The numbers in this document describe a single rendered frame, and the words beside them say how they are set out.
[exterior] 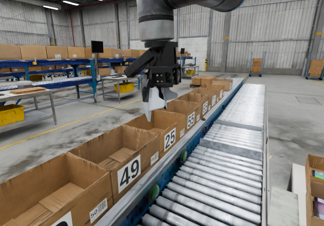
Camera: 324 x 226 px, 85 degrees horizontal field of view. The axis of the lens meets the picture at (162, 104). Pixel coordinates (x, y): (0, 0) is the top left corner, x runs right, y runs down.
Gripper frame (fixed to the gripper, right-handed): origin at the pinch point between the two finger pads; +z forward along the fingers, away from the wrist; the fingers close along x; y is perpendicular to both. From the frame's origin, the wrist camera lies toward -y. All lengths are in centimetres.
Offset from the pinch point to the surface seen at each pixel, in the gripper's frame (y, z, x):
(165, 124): -33, 40, 80
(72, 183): -49, 41, 1
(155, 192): -14, 50, 19
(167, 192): -11, 58, 29
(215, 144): 6, 58, 90
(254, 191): 33, 62, 50
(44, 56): -448, -27, 266
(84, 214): -23.8, 34.7, -13.3
